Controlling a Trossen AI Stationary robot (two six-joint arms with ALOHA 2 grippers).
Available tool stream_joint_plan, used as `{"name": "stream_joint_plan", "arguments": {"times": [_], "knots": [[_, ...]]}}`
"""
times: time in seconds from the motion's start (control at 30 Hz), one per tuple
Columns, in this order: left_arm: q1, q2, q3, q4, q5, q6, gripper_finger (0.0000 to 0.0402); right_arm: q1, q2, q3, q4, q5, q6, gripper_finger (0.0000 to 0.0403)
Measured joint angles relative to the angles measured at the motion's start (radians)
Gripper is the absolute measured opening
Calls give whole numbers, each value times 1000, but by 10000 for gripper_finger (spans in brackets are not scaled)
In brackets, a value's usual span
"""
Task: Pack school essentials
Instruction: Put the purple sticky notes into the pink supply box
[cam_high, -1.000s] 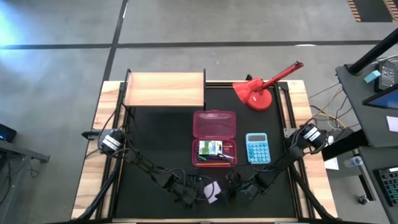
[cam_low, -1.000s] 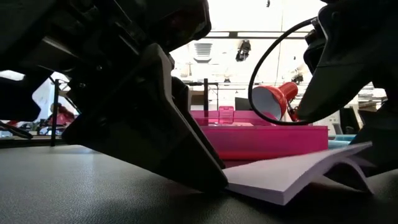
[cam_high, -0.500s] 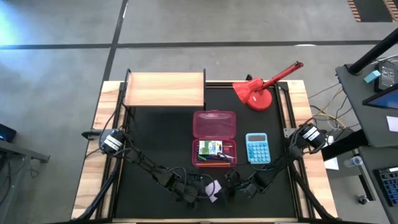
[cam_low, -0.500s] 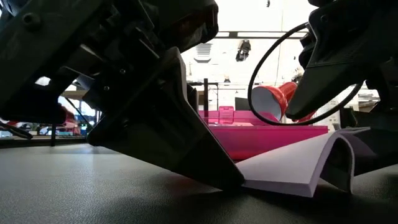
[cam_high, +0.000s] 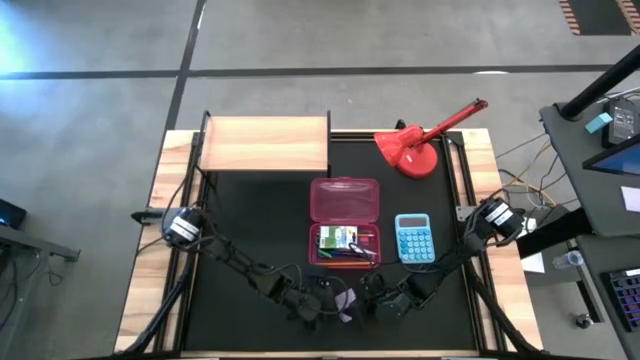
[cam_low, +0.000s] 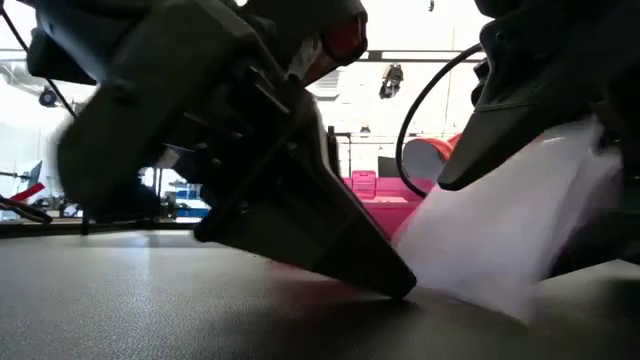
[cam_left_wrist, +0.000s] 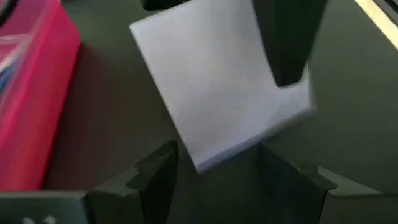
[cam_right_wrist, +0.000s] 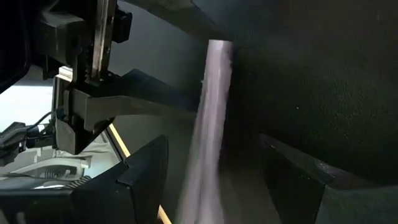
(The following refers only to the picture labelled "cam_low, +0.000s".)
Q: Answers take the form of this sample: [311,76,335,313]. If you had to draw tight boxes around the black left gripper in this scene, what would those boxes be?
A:
[29,0,369,224]

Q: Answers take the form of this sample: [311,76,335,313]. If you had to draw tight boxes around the red desk lamp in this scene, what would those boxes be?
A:
[401,132,465,183]

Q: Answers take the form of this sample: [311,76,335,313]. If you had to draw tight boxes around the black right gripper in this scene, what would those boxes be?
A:
[436,0,640,266]

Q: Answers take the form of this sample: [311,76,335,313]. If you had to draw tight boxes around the pink plastic pencil case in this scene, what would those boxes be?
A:
[341,169,437,240]

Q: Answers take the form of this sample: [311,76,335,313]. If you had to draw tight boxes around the tilted computer monitor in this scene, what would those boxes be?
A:
[24,159,44,189]

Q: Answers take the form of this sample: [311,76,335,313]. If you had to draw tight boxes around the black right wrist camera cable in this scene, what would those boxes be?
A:
[394,42,484,199]

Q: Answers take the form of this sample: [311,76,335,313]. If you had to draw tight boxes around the red slanted bar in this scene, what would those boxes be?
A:
[8,182,47,204]

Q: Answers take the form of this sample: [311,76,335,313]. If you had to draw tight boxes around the white notepad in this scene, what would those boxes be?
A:
[391,115,625,322]

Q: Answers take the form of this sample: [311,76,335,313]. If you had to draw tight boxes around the black ceiling spotlight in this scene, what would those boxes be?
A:
[38,87,61,109]

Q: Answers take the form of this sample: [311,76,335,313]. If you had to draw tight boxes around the black overhead camera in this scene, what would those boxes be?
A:
[377,63,406,100]

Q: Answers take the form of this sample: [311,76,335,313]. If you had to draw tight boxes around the black monitor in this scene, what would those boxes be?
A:
[377,155,404,179]

